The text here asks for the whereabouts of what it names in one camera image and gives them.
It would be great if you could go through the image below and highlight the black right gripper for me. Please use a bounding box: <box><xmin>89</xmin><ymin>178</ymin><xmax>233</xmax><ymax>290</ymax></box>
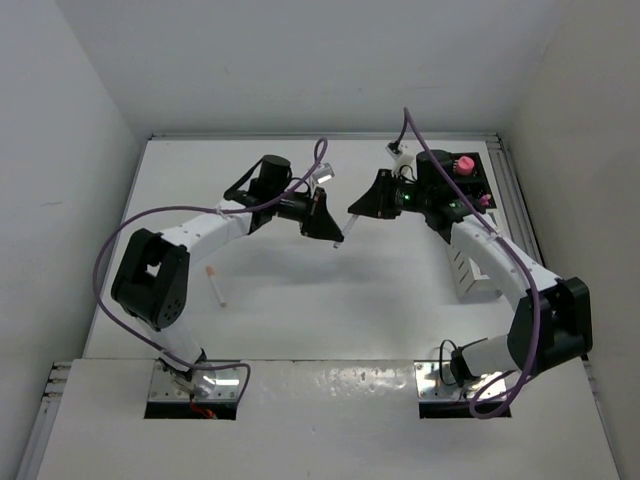
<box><xmin>350</xmin><ymin>169</ymin><xmax>431</xmax><ymax>220</ymax></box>

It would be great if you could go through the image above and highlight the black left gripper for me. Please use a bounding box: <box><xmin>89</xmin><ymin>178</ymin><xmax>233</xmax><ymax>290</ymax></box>
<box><xmin>269</xmin><ymin>185</ymin><xmax>342</xmax><ymax>241</ymax></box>

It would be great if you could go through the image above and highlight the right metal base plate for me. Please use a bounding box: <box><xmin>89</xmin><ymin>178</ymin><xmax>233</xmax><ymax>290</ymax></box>
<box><xmin>414</xmin><ymin>361</ymin><xmax>507</xmax><ymax>403</ymax></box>

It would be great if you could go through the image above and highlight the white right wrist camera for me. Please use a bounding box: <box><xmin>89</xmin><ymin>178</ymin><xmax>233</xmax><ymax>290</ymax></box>
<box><xmin>386</xmin><ymin>141</ymin><xmax>415</xmax><ymax>176</ymax></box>

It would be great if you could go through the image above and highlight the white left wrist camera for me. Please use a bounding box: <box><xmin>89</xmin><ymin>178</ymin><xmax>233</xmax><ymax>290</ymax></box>
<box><xmin>311</xmin><ymin>162</ymin><xmax>335</xmax><ymax>185</ymax></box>

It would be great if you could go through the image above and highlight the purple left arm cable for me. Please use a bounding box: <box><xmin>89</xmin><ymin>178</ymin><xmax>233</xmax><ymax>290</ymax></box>
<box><xmin>94</xmin><ymin>137</ymin><xmax>329</xmax><ymax>401</ymax></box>

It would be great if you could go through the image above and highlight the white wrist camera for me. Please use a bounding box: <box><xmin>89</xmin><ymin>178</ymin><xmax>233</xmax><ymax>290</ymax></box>
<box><xmin>311</xmin><ymin>162</ymin><xmax>335</xmax><ymax>185</ymax></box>
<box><xmin>386</xmin><ymin>141</ymin><xmax>415</xmax><ymax>176</ymax></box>

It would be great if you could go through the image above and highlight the black and white organizer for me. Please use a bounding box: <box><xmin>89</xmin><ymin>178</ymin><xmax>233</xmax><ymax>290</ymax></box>
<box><xmin>442</xmin><ymin>152</ymin><xmax>511</xmax><ymax>304</ymax></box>

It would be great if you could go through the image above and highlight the white front cover board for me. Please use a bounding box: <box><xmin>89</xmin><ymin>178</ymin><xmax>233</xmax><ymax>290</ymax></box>
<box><xmin>39</xmin><ymin>359</ymin><xmax>618</xmax><ymax>479</ymax></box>

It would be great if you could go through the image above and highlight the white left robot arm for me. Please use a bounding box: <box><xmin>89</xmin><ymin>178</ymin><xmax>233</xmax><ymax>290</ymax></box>
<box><xmin>111</xmin><ymin>155</ymin><xmax>344</xmax><ymax>379</ymax></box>

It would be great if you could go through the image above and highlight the white marker pink cap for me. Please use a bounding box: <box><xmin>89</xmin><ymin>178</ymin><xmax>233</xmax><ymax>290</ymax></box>
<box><xmin>333</xmin><ymin>215</ymin><xmax>359</xmax><ymax>249</ymax></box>

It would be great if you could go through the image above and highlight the white marker orange cap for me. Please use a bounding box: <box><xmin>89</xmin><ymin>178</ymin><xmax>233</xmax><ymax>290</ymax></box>
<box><xmin>206</xmin><ymin>265</ymin><xmax>227</xmax><ymax>308</ymax></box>

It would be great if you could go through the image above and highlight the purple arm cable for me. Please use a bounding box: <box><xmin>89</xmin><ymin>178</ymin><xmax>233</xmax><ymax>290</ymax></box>
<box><xmin>402</xmin><ymin>107</ymin><xmax>544</xmax><ymax>420</ymax></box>
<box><xmin>94</xmin><ymin>137</ymin><xmax>329</xmax><ymax>401</ymax></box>

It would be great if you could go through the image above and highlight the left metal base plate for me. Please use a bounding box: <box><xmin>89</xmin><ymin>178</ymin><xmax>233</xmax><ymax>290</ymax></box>
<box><xmin>148</xmin><ymin>360</ymin><xmax>243</xmax><ymax>403</ymax></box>

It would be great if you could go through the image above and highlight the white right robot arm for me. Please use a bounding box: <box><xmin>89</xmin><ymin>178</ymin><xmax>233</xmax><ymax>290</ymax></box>
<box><xmin>348</xmin><ymin>143</ymin><xmax>593</xmax><ymax>386</ymax></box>

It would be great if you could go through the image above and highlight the white marker pink-red cap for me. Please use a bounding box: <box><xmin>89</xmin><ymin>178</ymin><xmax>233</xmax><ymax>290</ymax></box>
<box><xmin>478</xmin><ymin>194</ymin><xmax>492</xmax><ymax>208</ymax></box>

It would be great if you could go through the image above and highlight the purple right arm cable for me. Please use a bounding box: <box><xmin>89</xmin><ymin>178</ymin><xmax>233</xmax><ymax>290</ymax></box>
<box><xmin>402</xmin><ymin>107</ymin><xmax>544</xmax><ymax>420</ymax></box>

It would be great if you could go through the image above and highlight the metal base plate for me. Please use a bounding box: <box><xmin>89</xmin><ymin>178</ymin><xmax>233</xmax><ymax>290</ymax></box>
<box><xmin>148</xmin><ymin>360</ymin><xmax>243</xmax><ymax>403</ymax></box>
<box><xmin>414</xmin><ymin>361</ymin><xmax>507</xmax><ymax>403</ymax></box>

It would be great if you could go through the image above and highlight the pink-capped clear marker jar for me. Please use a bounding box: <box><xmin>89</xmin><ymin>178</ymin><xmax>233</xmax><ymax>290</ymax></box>
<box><xmin>454</xmin><ymin>155</ymin><xmax>475</xmax><ymax>176</ymax></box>

